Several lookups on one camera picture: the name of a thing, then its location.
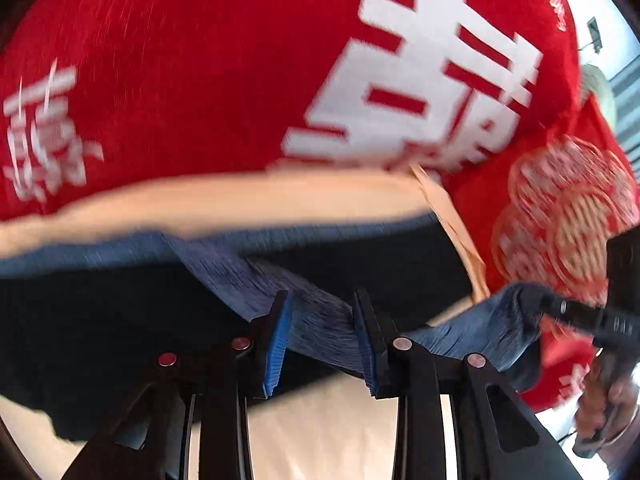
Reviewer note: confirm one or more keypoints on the peach towel mat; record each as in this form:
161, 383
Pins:
204, 206

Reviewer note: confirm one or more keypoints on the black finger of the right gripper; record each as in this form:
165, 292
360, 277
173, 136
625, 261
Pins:
571, 313

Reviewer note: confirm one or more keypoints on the black pants blue waistband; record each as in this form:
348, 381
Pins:
81, 324

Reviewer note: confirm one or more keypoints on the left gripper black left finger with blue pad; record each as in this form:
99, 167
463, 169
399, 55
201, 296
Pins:
154, 422

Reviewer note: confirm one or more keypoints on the red cloth white characters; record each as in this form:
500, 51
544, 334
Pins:
97, 95

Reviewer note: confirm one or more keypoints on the person's right hand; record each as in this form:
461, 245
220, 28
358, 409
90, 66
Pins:
608, 401

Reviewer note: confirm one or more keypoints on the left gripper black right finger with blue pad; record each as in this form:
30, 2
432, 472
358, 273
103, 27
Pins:
456, 419

